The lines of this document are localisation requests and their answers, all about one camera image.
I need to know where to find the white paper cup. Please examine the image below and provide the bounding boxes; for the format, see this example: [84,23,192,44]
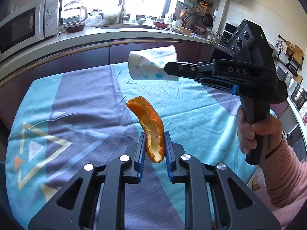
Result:
[128,45,178,81]

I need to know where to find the orange peel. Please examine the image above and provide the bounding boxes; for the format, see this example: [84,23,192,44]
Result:
[126,96,165,163]

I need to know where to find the pink sweater forearm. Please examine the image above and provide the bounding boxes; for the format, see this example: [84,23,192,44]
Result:
[261,138,306,229]

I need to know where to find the steel kitchen faucet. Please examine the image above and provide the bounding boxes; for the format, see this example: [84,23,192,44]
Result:
[118,0,130,24]

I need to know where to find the person's right hand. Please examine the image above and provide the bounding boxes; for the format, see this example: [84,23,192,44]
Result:
[237,106,283,156]

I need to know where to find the black built-in oven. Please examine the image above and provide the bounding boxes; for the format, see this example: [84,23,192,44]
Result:
[210,20,239,55]

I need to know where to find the black hanging frying pan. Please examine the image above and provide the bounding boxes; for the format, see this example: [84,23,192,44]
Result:
[202,14,213,28]

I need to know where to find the red bowl on counter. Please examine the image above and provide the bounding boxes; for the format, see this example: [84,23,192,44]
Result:
[153,21,168,29]

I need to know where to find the teal and grey tablecloth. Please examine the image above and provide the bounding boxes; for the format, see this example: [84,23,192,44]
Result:
[5,63,256,227]

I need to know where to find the dark red food container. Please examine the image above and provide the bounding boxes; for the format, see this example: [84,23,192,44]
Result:
[65,23,85,33]

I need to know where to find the glass electric kettle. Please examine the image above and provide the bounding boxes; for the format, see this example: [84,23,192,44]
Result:
[62,0,87,25]

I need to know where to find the white microwave oven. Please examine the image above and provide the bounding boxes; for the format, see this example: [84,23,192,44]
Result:
[1,0,60,61]

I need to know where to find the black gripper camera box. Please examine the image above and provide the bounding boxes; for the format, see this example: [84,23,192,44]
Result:
[227,19,275,69]

